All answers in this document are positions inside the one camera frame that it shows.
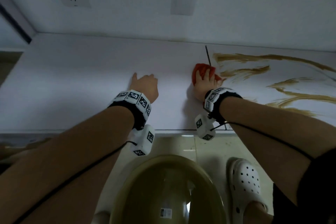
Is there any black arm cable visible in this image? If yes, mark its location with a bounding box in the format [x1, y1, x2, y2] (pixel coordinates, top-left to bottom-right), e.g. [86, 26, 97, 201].
[13, 141, 138, 224]
[210, 121, 314, 161]

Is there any person's left forearm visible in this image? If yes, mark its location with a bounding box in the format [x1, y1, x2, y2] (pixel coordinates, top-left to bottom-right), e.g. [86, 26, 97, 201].
[0, 105, 135, 224]

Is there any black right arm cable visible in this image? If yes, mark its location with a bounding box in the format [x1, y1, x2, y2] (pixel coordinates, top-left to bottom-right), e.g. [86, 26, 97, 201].
[210, 121, 314, 161]

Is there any blank white wall plate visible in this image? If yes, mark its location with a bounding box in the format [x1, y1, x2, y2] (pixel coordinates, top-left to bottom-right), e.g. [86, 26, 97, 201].
[170, 0, 197, 16]

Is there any white metal shelf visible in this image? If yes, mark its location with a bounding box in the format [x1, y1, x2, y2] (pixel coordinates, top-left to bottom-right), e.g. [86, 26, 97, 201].
[0, 0, 336, 148]

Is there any black left wristband with markers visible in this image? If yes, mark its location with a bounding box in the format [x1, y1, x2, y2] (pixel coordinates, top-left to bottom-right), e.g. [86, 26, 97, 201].
[108, 89, 152, 131]

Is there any black wristband with markers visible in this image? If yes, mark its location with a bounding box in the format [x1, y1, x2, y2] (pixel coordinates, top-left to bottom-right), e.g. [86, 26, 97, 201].
[203, 87, 243, 125]
[108, 89, 152, 131]

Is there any person's right hand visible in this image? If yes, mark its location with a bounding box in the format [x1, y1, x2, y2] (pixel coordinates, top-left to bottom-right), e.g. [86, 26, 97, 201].
[193, 69, 226, 104]

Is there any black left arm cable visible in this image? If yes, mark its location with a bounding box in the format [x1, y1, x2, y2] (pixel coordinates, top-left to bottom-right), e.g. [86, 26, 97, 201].
[13, 141, 138, 224]

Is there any person's right forearm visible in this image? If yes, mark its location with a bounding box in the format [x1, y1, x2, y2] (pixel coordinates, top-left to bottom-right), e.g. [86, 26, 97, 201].
[219, 97, 336, 206]

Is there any person's left hand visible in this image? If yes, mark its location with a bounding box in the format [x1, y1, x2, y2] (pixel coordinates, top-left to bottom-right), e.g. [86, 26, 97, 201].
[129, 72, 159, 104]

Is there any black right wristband with markers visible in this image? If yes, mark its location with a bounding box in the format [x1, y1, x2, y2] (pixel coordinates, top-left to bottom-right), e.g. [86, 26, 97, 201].
[203, 87, 243, 125]

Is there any red cleaning cloth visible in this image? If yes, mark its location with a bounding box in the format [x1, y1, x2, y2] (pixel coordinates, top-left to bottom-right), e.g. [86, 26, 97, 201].
[191, 63, 222, 86]

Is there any yellow plastic basin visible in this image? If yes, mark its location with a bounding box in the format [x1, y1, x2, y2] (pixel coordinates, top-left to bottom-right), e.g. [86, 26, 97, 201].
[110, 154, 228, 224]

